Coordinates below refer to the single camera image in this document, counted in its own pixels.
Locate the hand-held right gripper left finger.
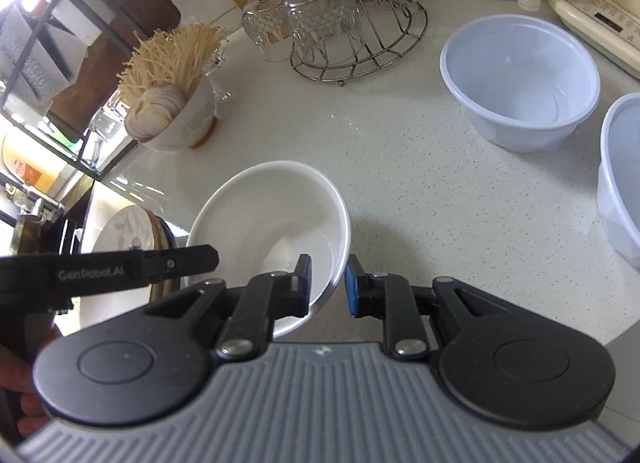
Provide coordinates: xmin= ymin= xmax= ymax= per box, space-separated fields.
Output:
xmin=144 ymin=253 xmax=314 ymax=361

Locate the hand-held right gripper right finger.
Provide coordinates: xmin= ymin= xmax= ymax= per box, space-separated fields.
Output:
xmin=345 ymin=253 xmax=505 ymax=362

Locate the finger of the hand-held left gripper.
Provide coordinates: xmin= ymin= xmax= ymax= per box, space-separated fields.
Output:
xmin=142 ymin=244 xmax=221 ymax=285

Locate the floral plate with dark rim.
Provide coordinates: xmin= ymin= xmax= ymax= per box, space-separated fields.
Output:
xmin=80 ymin=213 xmax=188 ymax=339

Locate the white ceramic bowl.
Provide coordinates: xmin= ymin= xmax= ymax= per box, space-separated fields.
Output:
xmin=186 ymin=160 xmax=351 ymax=340

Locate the white plate with grey leaves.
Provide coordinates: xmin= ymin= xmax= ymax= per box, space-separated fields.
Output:
xmin=91 ymin=206 xmax=173 ymax=256

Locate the person's left hand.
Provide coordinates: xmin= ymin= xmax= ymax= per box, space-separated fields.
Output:
xmin=0 ymin=325 xmax=63 ymax=440

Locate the dark tall sink faucet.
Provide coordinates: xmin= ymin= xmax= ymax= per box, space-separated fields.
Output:
xmin=9 ymin=187 xmax=67 ymax=255

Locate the yellow detergent bottle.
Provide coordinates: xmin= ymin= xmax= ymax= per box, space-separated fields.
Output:
xmin=0 ymin=130 xmax=67 ymax=194

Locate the white bowl holding noodles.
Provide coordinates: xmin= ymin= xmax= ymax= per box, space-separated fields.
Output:
xmin=142 ymin=76 xmax=217 ymax=151

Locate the purple onion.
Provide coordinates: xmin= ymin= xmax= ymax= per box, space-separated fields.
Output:
xmin=124 ymin=83 xmax=185 ymax=141

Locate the clear drinking glass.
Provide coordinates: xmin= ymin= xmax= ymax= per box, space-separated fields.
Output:
xmin=82 ymin=93 xmax=127 ymax=165

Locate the bundle of dry noodles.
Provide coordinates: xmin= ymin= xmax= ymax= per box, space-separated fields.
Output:
xmin=116 ymin=24 xmax=232 ymax=104

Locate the textured glass panel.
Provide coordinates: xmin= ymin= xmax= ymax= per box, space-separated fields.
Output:
xmin=0 ymin=8 xmax=73 ymax=116

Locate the brown cutting board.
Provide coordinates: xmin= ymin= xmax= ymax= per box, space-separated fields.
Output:
xmin=50 ymin=0 xmax=182 ymax=135

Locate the black dish rack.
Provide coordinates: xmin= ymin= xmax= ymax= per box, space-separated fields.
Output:
xmin=0 ymin=0 xmax=142 ymax=180

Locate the translucent plastic bowl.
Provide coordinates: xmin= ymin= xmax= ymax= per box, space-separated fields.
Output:
xmin=440 ymin=14 xmax=601 ymax=153
xmin=596 ymin=92 xmax=640 ymax=271

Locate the set of cut glass cups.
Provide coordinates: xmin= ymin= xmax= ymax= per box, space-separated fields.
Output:
xmin=241 ymin=0 xmax=432 ymax=64

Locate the cream blender appliance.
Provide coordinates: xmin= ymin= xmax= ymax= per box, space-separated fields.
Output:
xmin=547 ymin=0 xmax=640 ymax=80

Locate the round wire cup rack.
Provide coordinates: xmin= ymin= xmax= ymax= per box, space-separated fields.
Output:
xmin=290 ymin=0 xmax=430 ymax=87

